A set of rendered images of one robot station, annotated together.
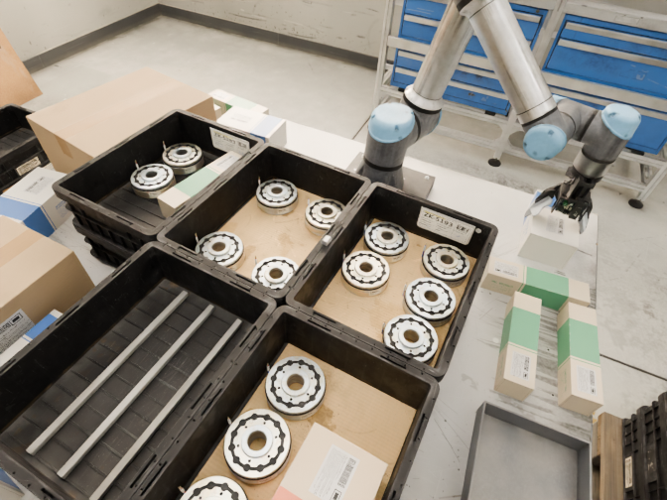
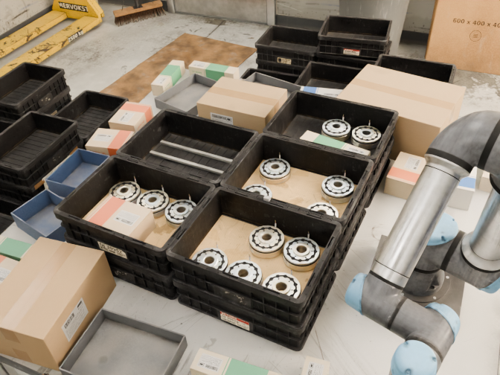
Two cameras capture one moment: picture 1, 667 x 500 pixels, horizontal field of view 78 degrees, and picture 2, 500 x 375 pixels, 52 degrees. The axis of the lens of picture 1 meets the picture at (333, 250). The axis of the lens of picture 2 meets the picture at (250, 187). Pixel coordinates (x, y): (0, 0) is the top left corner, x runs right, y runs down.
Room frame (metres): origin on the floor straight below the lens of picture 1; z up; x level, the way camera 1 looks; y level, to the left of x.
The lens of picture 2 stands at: (0.61, -1.08, 1.96)
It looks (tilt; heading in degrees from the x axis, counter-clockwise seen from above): 42 degrees down; 95
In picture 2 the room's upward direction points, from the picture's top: 4 degrees counter-clockwise
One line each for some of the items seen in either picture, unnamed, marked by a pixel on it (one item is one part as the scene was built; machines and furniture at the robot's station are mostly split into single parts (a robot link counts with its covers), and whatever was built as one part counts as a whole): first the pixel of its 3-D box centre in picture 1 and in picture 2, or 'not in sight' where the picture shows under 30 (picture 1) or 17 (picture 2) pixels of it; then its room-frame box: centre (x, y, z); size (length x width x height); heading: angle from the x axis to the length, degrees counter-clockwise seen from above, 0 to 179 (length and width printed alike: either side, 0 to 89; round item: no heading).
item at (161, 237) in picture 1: (273, 210); (297, 175); (0.66, 0.14, 0.92); 0.40 x 0.30 x 0.02; 155
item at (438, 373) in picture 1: (400, 264); (254, 240); (0.54, -0.13, 0.92); 0.40 x 0.30 x 0.02; 155
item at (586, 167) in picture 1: (594, 163); not in sight; (0.84, -0.60, 0.98); 0.08 x 0.08 x 0.05
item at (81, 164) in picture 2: not in sight; (80, 174); (-0.15, 0.38, 0.74); 0.20 x 0.15 x 0.07; 70
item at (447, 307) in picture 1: (430, 298); (242, 274); (0.50, -0.20, 0.86); 0.10 x 0.10 x 0.01
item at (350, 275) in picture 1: (365, 269); (266, 238); (0.57, -0.07, 0.86); 0.10 x 0.10 x 0.01
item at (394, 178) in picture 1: (380, 170); (420, 264); (1.00, -0.12, 0.80); 0.15 x 0.15 x 0.10
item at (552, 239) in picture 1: (549, 227); not in sight; (0.86, -0.60, 0.74); 0.20 x 0.12 x 0.09; 160
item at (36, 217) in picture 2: not in sight; (49, 218); (-0.19, 0.14, 0.74); 0.20 x 0.15 x 0.07; 145
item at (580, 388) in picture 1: (578, 355); not in sight; (0.47, -0.56, 0.73); 0.24 x 0.06 x 0.06; 164
